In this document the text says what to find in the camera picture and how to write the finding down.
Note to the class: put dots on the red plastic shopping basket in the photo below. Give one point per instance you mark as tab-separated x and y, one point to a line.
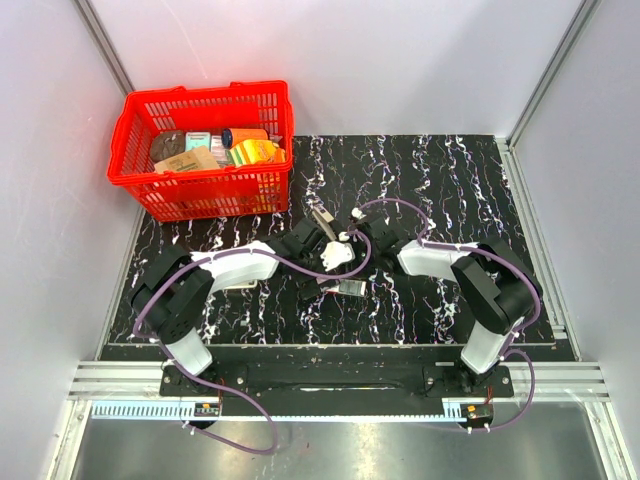
172	197

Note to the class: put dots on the pink white small box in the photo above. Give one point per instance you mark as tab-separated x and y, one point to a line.
217	149

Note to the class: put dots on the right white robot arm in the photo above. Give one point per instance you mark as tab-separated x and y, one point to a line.
500	291

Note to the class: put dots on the brown cardboard box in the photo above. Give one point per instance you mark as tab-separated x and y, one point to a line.
197	159

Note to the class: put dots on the brown round cookie pack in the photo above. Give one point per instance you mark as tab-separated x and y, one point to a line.
167	144

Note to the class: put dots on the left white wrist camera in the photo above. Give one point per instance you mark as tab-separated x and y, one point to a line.
337	252

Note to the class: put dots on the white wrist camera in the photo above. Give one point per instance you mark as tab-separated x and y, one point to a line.
357	214
337	252

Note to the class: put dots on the teal white box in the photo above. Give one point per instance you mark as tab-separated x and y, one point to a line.
195	140

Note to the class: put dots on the orange bottle blue cap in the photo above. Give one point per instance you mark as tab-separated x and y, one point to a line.
230	137

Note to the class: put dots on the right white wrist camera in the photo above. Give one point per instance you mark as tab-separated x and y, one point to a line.
357	214

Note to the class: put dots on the aluminium frame rail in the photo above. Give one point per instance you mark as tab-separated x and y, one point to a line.
553	381

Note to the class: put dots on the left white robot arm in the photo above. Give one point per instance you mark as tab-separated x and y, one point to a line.
170	297

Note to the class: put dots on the red white staple box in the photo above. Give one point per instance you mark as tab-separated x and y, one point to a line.
349	287

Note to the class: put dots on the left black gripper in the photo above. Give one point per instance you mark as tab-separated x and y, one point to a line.
309	286

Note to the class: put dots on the yellow orange snack box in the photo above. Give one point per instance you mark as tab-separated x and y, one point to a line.
254	152

